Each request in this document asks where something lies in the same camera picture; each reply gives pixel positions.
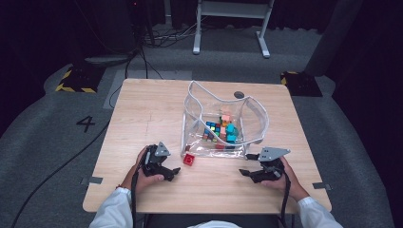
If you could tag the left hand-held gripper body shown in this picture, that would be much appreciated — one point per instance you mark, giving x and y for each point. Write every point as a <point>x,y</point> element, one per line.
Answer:
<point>162,149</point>

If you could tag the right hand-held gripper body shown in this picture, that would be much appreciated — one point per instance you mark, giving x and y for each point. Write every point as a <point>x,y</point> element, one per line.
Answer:
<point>273,153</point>

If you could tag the red building block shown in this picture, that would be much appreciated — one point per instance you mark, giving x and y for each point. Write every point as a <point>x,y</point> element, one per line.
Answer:
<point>189,159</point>
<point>220,146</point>

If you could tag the small pink building block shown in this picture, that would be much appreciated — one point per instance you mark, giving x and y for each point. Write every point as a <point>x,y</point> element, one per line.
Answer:
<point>225,118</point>

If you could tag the multicoloured puzzle cube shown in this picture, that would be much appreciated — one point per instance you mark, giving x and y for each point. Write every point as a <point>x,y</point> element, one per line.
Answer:
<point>211,130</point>

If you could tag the person's left hand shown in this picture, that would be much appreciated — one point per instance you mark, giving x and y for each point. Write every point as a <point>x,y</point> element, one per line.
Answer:
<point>136,181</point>

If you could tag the person's right hand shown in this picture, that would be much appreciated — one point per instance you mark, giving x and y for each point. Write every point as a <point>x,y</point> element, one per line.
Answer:
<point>293,186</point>

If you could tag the grey tape strip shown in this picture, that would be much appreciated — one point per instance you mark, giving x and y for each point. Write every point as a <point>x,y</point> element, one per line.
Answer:
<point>93,180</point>
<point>321,186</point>

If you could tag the person's white shirt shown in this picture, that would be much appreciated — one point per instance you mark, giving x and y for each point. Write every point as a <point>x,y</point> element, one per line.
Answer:
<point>215,224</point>

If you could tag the dark round table grommet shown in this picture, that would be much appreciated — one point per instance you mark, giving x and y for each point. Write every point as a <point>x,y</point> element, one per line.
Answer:
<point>239,94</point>

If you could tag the black yellow striped stand base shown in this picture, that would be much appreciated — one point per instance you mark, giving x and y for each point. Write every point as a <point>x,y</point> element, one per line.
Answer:
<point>82,79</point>
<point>301,84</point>

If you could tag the flat grey stand base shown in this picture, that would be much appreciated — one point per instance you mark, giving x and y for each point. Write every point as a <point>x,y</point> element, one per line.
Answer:
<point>107,60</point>

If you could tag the grey upright panel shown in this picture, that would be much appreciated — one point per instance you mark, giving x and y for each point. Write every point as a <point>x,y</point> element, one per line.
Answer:
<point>332,38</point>

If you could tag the black equipment box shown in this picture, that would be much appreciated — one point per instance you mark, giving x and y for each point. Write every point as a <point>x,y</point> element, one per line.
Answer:
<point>139,19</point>

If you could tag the white metal desk frame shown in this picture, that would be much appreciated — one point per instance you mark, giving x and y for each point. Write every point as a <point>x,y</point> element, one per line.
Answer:
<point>233,9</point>

